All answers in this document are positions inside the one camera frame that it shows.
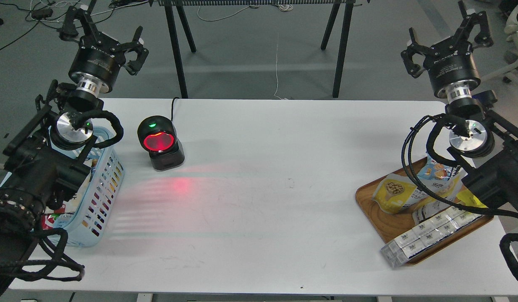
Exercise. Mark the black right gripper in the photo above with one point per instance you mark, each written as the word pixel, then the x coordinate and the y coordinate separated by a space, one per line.
pixel 452 67

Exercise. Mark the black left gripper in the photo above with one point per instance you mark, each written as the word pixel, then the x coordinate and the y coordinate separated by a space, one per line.
pixel 94 61

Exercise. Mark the yellow white bean snack pouch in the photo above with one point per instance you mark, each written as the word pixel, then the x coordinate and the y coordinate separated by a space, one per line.
pixel 396 193

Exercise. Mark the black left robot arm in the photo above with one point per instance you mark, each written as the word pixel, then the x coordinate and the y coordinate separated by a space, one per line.
pixel 65 116

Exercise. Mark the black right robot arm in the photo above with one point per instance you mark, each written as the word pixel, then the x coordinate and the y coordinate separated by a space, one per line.
pixel 470 134

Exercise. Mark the blue cookie snack packet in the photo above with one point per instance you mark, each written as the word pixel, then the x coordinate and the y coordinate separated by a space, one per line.
pixel 434 170

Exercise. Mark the yellow cartoon snack packet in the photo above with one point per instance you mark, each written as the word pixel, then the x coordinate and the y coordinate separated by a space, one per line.
pixel 467 198

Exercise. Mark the white silver snack pouch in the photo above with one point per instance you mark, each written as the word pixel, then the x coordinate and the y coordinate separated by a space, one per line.
pixel 447 188

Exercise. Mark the beige peanut snack bag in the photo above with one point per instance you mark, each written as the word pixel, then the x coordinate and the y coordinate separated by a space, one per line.
pixel 72 205

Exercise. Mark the light blue plastic basket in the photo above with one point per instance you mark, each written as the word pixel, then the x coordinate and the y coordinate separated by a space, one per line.
pixel 103 193

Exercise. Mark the red green snack packet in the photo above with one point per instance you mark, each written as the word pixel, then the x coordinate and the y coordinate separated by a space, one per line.
pixel 49 220

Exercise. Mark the white office chair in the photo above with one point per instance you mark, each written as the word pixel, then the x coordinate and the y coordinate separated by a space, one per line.
pixel 509 72

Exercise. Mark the black barcode scanner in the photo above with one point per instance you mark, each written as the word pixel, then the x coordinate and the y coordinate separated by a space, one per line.
pixel 157 135

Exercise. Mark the wooden tray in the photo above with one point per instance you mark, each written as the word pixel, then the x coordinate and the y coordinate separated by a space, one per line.
pixel 390 226

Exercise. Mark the clear wrapped white box pack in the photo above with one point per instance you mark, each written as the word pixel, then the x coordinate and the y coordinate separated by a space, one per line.
pixel 418 242

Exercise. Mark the black power adapter with cables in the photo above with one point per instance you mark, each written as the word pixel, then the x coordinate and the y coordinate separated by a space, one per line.
pixel 114 5

